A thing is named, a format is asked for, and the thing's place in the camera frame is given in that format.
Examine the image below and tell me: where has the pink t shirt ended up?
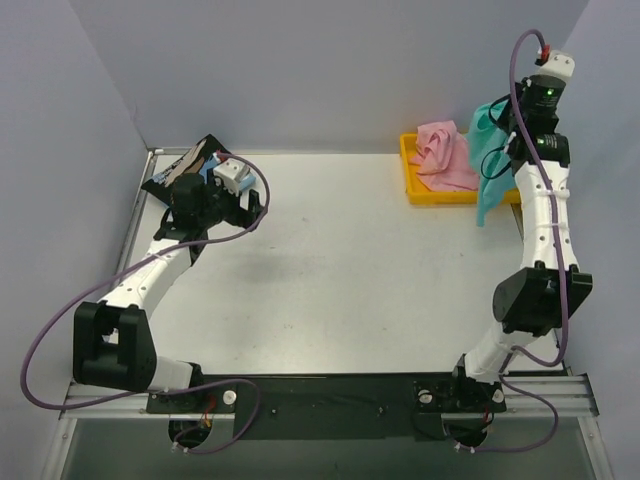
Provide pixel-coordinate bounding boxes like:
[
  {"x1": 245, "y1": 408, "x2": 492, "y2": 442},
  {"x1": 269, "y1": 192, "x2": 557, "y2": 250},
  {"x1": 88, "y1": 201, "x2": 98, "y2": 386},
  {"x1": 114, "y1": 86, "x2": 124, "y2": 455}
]
[{"x1": 409, "y1": 121, "x2": 479, "y2": 192}]

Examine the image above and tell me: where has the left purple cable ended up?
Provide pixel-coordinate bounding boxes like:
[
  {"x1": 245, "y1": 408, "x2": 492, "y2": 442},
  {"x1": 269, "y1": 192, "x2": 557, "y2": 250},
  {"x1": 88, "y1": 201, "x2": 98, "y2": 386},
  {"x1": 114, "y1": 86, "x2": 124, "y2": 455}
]
[{"x1": 20, "y1": 152, "x2": 271, "y2": 456}]

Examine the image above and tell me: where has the folded black printed t shirt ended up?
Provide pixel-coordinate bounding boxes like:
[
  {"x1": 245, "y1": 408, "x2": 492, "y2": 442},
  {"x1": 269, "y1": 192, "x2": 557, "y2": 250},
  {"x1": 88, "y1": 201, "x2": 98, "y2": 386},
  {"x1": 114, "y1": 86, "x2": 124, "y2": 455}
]
[{"x1": 142, "y1": 134, "x2": 230, "y2": 206}]

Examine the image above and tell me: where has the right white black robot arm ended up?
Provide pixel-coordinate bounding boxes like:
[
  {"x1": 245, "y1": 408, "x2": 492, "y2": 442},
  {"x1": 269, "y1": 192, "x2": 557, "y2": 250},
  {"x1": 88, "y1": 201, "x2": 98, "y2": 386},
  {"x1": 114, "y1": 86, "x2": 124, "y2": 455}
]
[{"x1": 446, "y1": 74, "x2": 593, "y2": 409}]

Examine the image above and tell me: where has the teal t shirt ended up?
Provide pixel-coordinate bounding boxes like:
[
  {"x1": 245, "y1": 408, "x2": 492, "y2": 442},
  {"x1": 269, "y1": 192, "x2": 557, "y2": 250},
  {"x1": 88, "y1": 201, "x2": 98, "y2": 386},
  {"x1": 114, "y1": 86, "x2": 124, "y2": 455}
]
[{"x1": 465, "y1": 98, "x2": 515, "y2": 227}]

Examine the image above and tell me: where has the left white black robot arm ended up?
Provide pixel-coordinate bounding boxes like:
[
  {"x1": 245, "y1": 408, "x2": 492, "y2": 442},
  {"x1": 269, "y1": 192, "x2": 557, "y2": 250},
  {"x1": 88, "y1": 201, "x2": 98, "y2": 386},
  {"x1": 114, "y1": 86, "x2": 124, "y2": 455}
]
[{"x1": 73, "y1": 172, "x2": 265, "y2": 412}]

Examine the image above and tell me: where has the yellow plastic tray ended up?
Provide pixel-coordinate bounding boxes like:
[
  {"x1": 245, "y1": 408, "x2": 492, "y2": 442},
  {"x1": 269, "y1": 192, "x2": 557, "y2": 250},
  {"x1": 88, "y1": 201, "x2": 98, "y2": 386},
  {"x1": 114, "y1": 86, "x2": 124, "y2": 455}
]
[{"x1": 399, "y1": 131, "x2": 524, "y2": 206}]

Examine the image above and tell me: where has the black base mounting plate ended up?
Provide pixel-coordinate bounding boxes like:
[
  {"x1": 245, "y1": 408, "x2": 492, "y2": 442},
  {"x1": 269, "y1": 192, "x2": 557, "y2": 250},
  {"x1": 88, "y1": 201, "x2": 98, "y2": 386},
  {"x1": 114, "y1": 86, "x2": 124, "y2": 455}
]
[{"x1": 147, "y1": 373, "x2": 506, "y2": 445}]

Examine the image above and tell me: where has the aluminium front rail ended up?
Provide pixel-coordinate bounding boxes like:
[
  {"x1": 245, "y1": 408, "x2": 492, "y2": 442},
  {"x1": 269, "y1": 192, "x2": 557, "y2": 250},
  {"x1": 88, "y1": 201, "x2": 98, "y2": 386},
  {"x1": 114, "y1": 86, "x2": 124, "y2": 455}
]
[{"x1": 62, "y1": 376, "x2": 599, "y2": 419}]

